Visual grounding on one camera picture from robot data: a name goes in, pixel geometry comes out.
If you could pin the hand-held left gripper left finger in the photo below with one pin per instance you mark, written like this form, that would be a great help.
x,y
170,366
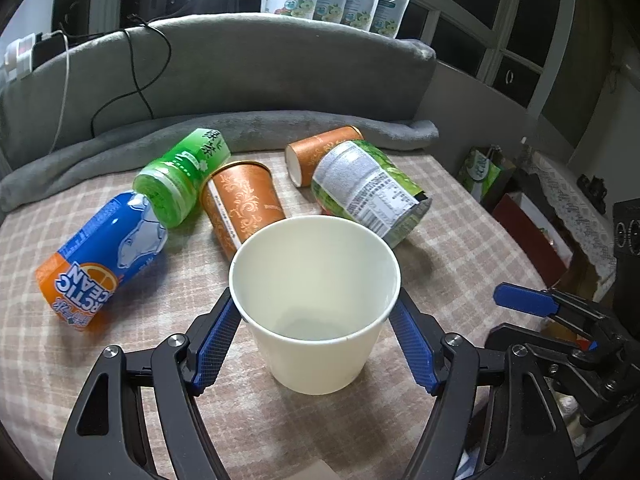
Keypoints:
x,y
214,347

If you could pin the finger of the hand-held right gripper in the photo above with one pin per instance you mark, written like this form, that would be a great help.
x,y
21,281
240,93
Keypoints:
x,y
521,300

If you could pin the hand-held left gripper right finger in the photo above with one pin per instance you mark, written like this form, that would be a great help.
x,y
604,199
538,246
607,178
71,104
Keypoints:
x,y
413,351

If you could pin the white paper cup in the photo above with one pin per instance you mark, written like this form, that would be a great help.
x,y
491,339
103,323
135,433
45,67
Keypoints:
x,y
315,300

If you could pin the orange patterned paper cup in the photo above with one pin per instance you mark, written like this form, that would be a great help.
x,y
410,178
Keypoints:
x,y
245,200
312,152

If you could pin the green labelled foil cup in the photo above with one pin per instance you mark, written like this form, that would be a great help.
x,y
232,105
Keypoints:
x,y
365,185

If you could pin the plaid checked blanket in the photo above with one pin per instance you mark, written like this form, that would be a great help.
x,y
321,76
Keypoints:
x,y
450,270

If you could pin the white lace cloth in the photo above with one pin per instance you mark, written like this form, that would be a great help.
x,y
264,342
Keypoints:
x,y
575,205

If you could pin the black speaker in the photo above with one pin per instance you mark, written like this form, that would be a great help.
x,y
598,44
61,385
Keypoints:
x,y
627,230

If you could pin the green paper bag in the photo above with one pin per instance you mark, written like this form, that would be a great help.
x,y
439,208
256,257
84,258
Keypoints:
x,y
475,170

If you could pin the blue and orange can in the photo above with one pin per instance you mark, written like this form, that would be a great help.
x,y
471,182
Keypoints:
x,y
100,260

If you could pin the green plastic bottle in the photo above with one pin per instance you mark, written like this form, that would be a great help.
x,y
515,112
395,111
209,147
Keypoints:
x,y
175,175

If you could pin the grey fleece blanket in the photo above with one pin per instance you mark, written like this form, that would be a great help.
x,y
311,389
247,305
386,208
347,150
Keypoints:
x,y
250,70

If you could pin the white power strip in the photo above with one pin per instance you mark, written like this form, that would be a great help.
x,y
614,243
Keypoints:
x,y
17,57

